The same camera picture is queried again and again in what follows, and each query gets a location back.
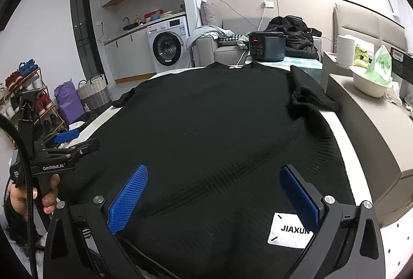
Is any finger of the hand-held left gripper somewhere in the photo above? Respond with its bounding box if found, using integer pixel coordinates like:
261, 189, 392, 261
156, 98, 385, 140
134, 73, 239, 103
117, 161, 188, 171
53, 129, 81, 145
69, 138, 101, 161

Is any dark rice cooker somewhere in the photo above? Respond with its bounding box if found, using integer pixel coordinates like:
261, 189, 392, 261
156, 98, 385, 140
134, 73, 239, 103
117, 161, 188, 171
247, 31, 287, 62

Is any person's left hand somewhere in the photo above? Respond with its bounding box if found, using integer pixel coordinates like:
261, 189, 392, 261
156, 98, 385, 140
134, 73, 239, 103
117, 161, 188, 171
9, 173, 61, 216

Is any beige padded headboard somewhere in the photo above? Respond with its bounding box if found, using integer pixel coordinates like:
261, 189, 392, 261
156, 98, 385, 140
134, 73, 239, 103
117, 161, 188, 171
332, 3, 408, 54

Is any light blue checked cloth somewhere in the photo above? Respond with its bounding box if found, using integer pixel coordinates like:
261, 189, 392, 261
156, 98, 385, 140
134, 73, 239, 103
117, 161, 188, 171
258, 59, 324, 70

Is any person's left forearm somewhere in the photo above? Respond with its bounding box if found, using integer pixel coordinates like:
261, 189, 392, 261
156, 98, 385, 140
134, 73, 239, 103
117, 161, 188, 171
0, 205, 49, 255

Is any woven laundry basket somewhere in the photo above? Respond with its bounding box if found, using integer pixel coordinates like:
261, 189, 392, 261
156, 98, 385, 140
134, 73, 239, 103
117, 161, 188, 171
76, 73, 112, 110

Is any houndstooth patterned cloth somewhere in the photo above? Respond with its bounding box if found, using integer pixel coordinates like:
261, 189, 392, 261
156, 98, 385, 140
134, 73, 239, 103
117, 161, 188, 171
218, 34, 249, 46

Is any black knit sweater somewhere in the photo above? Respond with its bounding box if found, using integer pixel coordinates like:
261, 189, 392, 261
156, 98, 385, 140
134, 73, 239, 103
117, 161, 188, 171
111, 61, 357, 279

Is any light grey cloth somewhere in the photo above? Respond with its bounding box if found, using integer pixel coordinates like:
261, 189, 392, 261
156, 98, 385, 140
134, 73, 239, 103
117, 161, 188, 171
186, 25, 235, 48

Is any grey upholstered bench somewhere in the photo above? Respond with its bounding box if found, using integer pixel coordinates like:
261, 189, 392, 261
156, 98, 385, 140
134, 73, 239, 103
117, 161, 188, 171
325, 72, 413, 225

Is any green fruit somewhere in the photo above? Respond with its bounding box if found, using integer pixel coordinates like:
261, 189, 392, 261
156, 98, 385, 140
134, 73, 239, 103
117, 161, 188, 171
354, 44, 375, 68

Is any white washing machine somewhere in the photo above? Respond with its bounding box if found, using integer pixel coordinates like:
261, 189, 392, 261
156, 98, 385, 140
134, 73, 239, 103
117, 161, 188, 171
147, 16, 191, 74

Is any black box with label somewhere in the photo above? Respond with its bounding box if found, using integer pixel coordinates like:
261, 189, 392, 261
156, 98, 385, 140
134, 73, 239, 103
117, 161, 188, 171
389, 46, 413, 86

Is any lower kitchen cabinet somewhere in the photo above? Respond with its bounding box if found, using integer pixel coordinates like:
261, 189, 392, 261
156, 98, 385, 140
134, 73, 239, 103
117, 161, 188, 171
103, 11, 188, 85

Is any black braided cable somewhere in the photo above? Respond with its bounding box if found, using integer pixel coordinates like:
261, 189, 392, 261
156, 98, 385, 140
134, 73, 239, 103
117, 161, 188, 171
0, 116, 40, 279

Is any dark door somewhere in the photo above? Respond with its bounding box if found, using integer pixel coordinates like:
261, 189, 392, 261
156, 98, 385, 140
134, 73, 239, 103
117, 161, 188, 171
69, 0, 109, 76

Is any purple bag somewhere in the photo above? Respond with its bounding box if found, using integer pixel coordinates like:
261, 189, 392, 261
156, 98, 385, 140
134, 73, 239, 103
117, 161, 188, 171
54, 79, 85, 125

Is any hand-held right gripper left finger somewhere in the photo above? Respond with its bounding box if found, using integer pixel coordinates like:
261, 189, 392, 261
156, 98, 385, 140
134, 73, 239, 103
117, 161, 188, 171
43, 164, 149, 279

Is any white paper roll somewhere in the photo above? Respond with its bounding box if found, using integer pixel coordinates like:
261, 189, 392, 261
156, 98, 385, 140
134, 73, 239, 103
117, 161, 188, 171
336, 34, 356, 68

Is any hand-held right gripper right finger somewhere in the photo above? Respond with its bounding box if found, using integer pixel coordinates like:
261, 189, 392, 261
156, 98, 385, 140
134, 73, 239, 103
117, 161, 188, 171
279, 164, 386, 279

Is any white bowl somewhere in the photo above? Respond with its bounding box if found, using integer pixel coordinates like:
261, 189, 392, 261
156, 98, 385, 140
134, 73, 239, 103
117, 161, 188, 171
349, 65, 394, 98

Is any grey sofa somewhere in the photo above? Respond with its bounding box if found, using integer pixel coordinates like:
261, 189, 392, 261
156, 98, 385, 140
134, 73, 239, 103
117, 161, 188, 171
194, 19, 323, 69

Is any grey pillow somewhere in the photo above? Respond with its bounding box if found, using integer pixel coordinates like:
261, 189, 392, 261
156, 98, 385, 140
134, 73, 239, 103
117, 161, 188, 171
200, 1, 223, 28

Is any pile of black clothes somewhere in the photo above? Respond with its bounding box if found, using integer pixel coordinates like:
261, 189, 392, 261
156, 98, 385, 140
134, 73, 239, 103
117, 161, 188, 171
265, 16, 323, 53

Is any green plastic bag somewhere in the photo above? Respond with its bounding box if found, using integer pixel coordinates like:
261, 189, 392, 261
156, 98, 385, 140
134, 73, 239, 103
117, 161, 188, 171
364, 45, 394, 86

